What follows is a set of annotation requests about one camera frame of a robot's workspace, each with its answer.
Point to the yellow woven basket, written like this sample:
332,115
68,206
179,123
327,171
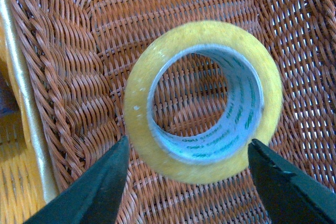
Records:
27,176

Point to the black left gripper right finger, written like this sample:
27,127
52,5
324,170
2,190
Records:
287,193

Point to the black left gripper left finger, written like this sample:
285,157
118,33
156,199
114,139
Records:
96,196

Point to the yellowish clear packing tape roll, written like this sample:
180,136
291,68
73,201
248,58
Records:
197,96

